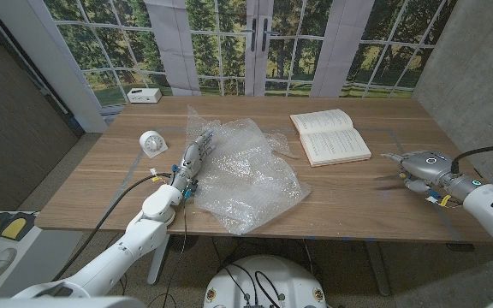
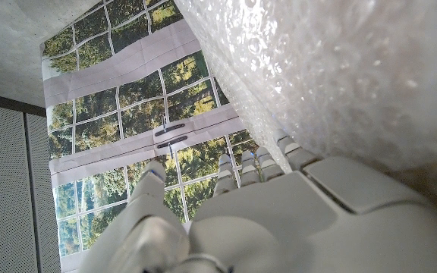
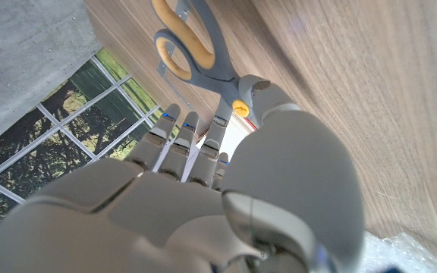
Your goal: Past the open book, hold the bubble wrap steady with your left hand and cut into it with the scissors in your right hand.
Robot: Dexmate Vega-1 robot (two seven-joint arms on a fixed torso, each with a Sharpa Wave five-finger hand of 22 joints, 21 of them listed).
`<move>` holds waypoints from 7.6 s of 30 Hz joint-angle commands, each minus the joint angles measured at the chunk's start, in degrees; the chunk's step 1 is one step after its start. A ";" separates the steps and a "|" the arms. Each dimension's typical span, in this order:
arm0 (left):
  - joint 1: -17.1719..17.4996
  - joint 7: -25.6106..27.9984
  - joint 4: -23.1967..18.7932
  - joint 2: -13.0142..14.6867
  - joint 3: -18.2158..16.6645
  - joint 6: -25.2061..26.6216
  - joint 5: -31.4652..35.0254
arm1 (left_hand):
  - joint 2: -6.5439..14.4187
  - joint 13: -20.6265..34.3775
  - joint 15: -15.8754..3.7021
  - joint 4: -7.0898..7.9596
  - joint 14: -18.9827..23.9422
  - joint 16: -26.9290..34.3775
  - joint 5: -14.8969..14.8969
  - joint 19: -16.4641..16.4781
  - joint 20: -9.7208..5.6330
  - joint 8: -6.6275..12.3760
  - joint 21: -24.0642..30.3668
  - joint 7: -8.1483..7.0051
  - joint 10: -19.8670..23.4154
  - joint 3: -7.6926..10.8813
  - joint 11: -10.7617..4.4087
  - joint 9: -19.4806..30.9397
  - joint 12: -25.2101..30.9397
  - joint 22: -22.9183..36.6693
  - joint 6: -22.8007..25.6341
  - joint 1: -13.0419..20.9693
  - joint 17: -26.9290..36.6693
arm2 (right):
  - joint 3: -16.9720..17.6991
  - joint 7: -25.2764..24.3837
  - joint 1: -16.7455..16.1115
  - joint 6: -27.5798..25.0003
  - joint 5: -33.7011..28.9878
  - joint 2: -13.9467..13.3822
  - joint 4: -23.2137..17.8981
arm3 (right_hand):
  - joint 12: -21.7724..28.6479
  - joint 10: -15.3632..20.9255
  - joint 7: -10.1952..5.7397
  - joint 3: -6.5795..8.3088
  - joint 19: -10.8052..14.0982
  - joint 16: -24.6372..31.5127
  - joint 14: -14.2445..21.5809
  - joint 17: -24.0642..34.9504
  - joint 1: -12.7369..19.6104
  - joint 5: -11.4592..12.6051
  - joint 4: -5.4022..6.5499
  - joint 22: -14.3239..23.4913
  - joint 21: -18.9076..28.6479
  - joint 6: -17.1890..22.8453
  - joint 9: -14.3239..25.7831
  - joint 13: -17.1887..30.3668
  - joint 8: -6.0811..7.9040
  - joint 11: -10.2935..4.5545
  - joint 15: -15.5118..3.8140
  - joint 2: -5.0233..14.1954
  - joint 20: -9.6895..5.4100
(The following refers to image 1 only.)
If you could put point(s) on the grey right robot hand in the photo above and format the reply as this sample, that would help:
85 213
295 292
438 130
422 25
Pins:
426 169

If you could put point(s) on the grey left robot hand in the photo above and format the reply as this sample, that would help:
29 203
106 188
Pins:
194 158

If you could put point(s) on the large clear bubble wrap sheet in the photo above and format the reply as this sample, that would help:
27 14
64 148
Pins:
238 175

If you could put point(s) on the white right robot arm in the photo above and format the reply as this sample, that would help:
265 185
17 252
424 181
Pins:
490 205

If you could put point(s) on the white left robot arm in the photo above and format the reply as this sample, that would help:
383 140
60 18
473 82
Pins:
158 205

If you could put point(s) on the small clear bubble wrap piece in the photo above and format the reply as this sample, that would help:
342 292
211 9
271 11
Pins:
281 143

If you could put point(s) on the open paperback book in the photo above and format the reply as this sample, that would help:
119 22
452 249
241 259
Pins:
332 137

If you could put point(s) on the white round kitchen timer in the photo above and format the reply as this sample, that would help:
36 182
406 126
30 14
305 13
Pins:
152 144

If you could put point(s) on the white power socket box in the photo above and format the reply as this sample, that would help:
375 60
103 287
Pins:
144 95

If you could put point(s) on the white table leg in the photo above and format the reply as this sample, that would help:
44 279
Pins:
158 256

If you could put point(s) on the grey table leg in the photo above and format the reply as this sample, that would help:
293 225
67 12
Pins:
377 265

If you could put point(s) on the printed forest window backdrop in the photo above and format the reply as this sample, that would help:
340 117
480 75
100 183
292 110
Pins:
114 43

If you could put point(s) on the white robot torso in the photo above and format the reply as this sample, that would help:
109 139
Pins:
268 282

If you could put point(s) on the white floor mat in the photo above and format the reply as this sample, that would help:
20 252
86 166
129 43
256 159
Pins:
26 244

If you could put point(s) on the dark brown door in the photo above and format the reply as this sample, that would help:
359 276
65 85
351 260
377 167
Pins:
7 128

